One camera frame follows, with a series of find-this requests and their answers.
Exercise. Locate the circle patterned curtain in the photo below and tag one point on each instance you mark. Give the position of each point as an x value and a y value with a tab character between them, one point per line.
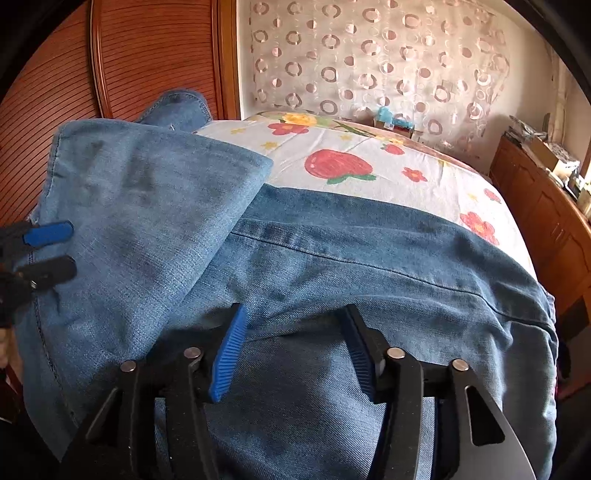
437	65

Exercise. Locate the blue item on headboard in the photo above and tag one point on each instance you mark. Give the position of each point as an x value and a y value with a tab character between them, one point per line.
385	119

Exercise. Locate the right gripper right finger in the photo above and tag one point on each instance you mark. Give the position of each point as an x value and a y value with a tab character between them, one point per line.
472	437

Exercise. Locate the wooden slatted wardrobe door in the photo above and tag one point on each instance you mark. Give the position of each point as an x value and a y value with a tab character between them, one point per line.
111	59

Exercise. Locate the floral bed sheet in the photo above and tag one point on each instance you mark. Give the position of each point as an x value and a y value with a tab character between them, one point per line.
323	154

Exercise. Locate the wooden side cabinet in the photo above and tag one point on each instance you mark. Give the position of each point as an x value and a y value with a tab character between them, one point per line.
556	233

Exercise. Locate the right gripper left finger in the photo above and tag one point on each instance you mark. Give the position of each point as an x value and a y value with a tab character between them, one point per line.
117	439

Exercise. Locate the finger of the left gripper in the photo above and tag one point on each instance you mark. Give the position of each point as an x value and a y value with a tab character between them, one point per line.
26	236
29	279

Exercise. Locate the cardboard box on cabinet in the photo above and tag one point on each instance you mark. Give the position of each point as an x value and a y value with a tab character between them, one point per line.
553	156

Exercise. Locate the light blue denim jeans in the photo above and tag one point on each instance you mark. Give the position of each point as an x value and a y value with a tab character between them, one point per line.
171	228

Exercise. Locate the folded dark denim jeans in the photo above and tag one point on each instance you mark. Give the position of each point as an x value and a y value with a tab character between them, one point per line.
178	110

